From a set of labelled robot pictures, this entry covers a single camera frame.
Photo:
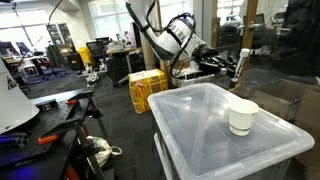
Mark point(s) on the black perforated work table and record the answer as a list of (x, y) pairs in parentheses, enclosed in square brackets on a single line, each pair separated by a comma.
[(70, 156)]

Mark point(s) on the white plastic bag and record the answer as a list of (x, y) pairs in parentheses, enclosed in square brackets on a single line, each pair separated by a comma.
[(105, 150)]

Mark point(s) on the white paper cup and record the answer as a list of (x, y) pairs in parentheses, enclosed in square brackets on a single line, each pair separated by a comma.
[(241, 116)]

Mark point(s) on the brown and white marker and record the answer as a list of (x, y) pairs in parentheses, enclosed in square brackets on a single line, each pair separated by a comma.
[(244, 53)]

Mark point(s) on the yellow bin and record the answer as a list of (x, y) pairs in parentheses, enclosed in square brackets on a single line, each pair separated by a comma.
[(85, 56)]

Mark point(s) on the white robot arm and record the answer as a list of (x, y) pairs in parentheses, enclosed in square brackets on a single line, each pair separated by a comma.
[(179, 38)]

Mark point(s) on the yellow wrapped box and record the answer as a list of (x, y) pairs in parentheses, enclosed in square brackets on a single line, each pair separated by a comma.
[(144, 83)]

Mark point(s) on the clear plastic storage bin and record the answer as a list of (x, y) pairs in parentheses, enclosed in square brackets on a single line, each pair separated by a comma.
[(194, 141)]

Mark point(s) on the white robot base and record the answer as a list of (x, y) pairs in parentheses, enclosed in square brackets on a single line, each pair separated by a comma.
[(15, 108)]

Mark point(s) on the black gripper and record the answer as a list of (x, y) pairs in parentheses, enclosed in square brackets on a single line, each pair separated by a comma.
[(209, 61)]

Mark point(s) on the stacked cardboard boxes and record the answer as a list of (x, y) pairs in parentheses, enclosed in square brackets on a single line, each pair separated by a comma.
[(187, 73)]

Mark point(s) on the black office chair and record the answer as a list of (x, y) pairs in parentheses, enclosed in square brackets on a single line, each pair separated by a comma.
[(98, 53)]

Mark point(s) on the orange handled clamp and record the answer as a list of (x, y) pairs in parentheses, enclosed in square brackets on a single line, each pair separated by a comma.
[(71, 102), (47, 139)]

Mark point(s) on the wooden desk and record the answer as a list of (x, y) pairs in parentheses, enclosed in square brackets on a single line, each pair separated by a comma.
[(119, 64)]

